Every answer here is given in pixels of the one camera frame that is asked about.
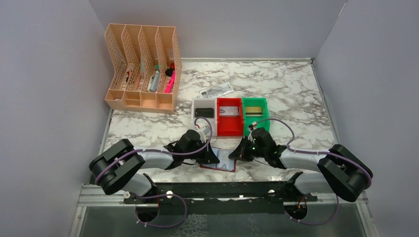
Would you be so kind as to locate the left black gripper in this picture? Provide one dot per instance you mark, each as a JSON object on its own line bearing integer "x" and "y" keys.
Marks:
{"x": 208, "y": 156}

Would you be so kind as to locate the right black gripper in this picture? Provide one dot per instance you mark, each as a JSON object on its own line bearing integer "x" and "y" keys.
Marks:
{"x": 240, "y": 152}

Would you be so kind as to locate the red leather card holder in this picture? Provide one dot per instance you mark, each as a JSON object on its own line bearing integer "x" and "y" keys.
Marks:
{"x": 213, "y": 166}

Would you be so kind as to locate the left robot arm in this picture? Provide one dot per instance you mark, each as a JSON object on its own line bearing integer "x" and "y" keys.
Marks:
{"x": 117, "y": 168}

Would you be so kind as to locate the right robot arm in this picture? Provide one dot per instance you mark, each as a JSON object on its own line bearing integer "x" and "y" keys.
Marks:
{"x": 335, "y": 170}

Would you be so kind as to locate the black credit card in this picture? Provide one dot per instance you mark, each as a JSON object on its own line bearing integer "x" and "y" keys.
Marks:
{"x": 204, "y": 112}

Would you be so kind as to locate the gold credit card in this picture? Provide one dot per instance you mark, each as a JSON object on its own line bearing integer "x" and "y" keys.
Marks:
{"x": 253, "y": 111}

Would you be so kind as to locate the silver credit card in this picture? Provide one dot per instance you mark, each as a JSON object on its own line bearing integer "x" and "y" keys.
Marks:
{"x": 228, "y": 111}

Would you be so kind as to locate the red plastic bin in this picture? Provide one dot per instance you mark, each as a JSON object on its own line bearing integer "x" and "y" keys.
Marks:
{"x": 230, "y": 126}

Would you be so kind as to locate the white plastic bin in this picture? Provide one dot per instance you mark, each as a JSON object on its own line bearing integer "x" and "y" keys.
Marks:
{"x": 204, "y": 103}

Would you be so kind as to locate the paper receipts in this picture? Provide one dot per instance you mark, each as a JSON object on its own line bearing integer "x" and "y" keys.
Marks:
{"x": 215, "y": 91}

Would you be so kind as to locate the pink highlighter pen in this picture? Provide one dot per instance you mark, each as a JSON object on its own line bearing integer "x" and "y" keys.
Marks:
{"x": 171, "y": 74}

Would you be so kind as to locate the grey green marker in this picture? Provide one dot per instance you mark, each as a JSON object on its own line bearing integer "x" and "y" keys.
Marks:
{"x": 154, "y": 80}

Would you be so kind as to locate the peach plastic file organizer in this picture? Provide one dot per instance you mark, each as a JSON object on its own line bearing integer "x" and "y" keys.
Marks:
{"x": 135, "y": 51}

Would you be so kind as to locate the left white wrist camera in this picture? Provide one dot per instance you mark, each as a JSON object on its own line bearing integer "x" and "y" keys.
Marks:
{"x": 205, "y": 130}

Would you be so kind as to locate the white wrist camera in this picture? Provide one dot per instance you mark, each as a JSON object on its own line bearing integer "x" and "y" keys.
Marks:
{"x": 251, "y": 128}
{"x": 205, "y": 130}

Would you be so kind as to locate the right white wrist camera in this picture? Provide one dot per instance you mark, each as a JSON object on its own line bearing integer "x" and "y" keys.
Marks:
{"x": 251, "y": 128}

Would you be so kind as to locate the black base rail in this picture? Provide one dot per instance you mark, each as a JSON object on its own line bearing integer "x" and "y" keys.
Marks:
{"x": 272, "y": 197}

